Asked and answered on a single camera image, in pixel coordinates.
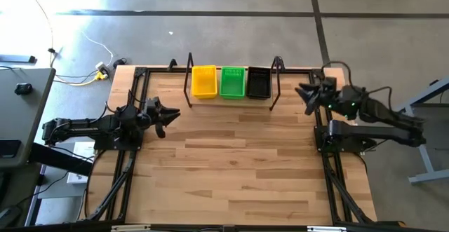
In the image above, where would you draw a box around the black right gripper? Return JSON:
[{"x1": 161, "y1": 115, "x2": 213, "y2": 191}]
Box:
[{"x1": 294, "y1": 83, "x2": 340, "y2": 116}]

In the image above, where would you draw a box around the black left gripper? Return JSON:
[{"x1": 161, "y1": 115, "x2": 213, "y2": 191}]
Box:
[{"x1": 141, "y1": 107, "x2": 181, "y2": 139}]

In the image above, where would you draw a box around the white power strip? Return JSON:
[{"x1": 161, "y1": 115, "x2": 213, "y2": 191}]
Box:
[{"x1": 94, "y1": 61, "x2": 111, "y2": 76}]

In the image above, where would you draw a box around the white box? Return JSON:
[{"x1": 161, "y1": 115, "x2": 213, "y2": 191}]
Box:
[{"x1": 65, "y1": 139, "x2": 96, "y2": 185}]

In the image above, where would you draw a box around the black support beam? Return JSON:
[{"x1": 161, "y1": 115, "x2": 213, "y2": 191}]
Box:
[{"x1": 27, "y1": 142, "x2": 95, "y2": 177}]

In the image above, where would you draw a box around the grey metal table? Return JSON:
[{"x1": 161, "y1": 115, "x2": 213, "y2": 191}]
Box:
[{"x1": 396, "y1": 76, "x2": 449, "y2": 186}]

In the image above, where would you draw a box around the grey desk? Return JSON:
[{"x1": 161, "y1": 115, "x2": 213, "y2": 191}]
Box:
[{"x1": 0, "y1": 67, "x2": 57, "y2": 172}]

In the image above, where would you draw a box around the black computer mouse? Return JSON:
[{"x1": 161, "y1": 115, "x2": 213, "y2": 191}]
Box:
[{"x1": 13, "y1": 82, "x2": 34, "y2": 96}]

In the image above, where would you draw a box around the grey flat bar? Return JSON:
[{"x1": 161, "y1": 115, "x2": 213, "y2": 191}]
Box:
[{"x1": 0, "y1": 54, "x2": 37, "y2": 64}]

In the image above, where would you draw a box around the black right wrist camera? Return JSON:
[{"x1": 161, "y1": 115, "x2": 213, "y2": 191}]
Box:
[{"x1": 321, "y1": 76, "x2": 338, "y2": 91}]

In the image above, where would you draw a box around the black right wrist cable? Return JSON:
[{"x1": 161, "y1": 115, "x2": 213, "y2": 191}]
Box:
[{"x1": 321, "y1": 60, "x2": 353, "y2": 88}]

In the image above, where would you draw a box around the black aluminium rig frame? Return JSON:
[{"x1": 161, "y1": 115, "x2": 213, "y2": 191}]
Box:
[{"x1": 79, "y1": 57, "x2": 408, "y2": 232}]

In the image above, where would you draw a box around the wooden shelf black metal frame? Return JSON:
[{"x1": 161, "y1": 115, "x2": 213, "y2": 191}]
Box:
[{"x1": 183, "y1": 52, "x2": 287, "y2": 112}]

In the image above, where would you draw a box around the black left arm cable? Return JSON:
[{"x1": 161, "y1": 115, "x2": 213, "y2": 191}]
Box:
[{"x1": 104, "y1": 100, "x2": 121, "y2": 116}]

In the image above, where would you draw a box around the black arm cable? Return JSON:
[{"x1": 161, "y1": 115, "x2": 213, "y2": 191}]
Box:
[
  {"x1": 363, "y1": 86, "x2": 394, "y2": 112},
  {"x1": 104, "y1": 100, "x2": 121, "y2": 116}
]

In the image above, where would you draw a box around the yellow cable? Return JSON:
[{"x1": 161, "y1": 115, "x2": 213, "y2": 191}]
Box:
[{"x1": 54, "y1": 70, "x2": 109, "y2": 86}]

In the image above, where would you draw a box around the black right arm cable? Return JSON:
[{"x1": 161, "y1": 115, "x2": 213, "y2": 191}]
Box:
[{"x1": 363, "y1": 86, "x2": 394, "y2": 112}]

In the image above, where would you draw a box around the white cable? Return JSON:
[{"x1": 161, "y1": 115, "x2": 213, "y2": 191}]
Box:
[{"x1": 82, "y1": 32, "x2": 115, "y2": 67}]

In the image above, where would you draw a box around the silver metal bracket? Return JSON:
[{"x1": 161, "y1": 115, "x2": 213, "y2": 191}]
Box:
[
  {"x1": 307, "y1": 226, "x2": 348, "y2": 232},
  {"x1": 111, "y1": 224, "x2": 152, "y2": 231}
]

